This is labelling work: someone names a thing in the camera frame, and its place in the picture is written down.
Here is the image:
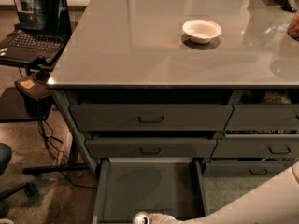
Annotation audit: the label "bottom right grey drawer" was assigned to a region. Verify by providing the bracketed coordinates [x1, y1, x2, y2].
[202, 161, 292, 177]

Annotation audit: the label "silver 7up soda can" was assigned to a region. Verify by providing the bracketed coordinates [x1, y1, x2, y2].
[133, 212, 151, 224]

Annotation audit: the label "top right grey drawer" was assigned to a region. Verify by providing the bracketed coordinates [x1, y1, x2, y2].
[226, 105, 299, 131]

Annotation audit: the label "black open laptop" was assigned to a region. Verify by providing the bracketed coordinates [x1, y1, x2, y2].
[0, 0, 72, 65]

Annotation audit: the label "middle right grey drawer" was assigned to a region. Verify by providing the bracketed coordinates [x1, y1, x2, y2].
[212, 134, 299, 159]

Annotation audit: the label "black device with sticky note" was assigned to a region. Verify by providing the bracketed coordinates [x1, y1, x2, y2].
[14, 73, 53, 117]

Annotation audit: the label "person's knee in jeans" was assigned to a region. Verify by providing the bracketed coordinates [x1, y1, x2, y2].
[0, 143, 12, 175]

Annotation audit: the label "open bottom left drawer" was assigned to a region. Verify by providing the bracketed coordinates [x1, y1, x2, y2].
[92, 159, 207, 224]

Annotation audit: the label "black floor cables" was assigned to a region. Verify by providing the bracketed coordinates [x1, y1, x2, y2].
[37, 120, 98, 190]

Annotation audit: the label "black laptop stand table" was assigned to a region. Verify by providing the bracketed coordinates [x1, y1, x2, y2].
[0, 46, 64, 123]

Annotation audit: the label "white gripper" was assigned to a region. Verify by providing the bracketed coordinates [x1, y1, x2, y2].
[149, 213, 180, 224]

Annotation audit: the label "white paper bowl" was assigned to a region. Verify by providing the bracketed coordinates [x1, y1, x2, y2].
[182, 20, 222, 44]

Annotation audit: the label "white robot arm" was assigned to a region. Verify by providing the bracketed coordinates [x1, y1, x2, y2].
[149, 163, 299, 224]

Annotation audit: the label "middle left grey drawer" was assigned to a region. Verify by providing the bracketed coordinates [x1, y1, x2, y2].
[85, 138, 217, 158]

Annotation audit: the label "top left grey drawer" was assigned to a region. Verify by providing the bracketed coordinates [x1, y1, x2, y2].
[69, 104, 233, 131]

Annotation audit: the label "grey drawer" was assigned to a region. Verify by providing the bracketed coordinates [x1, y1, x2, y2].
[85, 138, 217, 158]
[69, 104, 233, 131]
[226, 105, 299, 131]
[202, 161, 292, 177]
[212, 134, 299, 159]

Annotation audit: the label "black office chair base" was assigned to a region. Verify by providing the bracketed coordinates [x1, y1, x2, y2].
[0, 163, 89, 202]

